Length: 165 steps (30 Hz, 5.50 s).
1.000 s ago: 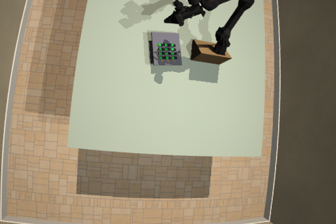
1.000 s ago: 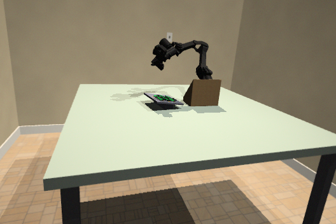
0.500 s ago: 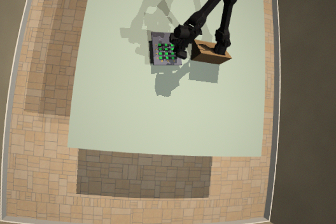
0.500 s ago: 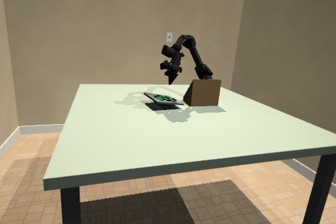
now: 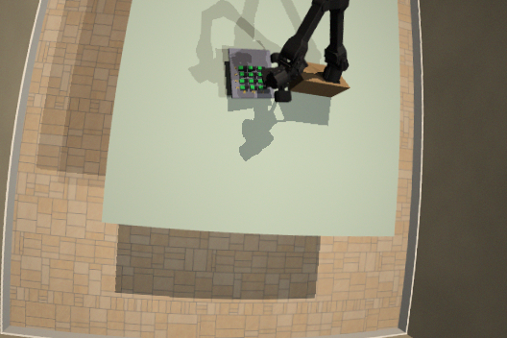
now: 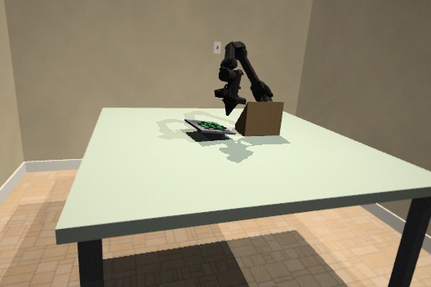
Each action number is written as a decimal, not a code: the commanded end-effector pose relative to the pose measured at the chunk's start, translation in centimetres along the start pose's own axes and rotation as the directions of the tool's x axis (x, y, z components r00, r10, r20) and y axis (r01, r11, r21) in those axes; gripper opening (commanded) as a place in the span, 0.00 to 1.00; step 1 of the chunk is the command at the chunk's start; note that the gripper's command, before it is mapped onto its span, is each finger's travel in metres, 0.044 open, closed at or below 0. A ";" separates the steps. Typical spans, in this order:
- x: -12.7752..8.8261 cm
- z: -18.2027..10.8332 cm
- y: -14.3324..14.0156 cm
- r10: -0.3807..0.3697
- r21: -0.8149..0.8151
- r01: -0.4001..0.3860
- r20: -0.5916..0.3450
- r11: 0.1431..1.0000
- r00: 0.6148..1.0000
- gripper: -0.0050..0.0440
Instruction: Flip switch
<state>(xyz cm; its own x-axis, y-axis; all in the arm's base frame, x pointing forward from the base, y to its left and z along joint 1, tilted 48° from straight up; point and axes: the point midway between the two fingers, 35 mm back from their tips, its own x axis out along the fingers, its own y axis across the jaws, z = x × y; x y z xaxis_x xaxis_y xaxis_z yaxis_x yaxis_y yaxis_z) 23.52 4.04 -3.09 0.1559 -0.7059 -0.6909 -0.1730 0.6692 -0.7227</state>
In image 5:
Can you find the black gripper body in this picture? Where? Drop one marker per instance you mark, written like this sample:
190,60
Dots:
281,95

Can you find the grey switch panel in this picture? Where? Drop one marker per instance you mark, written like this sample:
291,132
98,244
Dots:
244,83

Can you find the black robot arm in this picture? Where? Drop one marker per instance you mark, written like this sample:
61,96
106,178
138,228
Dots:
296,46

